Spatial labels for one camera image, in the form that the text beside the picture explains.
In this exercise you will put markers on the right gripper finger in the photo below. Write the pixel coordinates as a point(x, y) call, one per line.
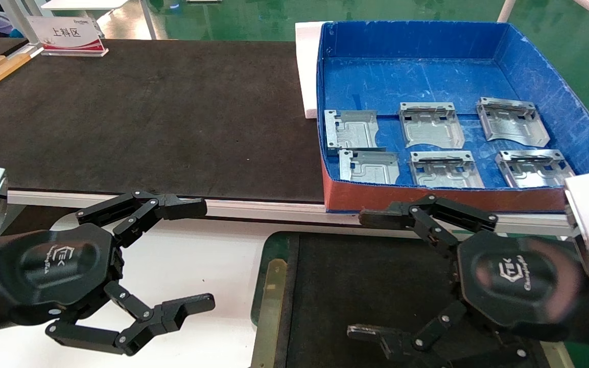
point(452, 214)
point(427, 345)

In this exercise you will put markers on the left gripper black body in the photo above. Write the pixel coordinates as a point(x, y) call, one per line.
point(54, 271)

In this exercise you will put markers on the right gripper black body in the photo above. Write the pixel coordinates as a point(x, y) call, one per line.
point(519, 281)

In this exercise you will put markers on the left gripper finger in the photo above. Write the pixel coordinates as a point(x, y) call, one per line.
point(156, 319)
point(146, 207)

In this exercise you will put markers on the stamped sheet metal part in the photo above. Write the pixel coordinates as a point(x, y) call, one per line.
point(431, 128)
point(368, 167)
point(511, 122)
point(350, 130)
point(445, 171)
point(532, 169)

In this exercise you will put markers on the black tray container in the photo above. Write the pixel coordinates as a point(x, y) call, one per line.
point(355, 286)

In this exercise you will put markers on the blue cardboard parts box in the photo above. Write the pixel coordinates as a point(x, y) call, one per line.
point(417, 76)

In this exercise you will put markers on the brass rim strip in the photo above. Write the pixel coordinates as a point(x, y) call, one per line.
point(557, 357)
point(269, 312)

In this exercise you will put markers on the black conveyor belt mat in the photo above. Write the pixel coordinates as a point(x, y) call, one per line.
point(146, 117)

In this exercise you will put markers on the white red sign placard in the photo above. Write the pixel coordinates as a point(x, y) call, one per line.
point(67, 33)

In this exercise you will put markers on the white foam block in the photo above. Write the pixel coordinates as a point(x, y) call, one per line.
point(306, 66)

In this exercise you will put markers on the aluminium conveyor frame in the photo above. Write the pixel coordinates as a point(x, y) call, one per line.
point(253, 207)

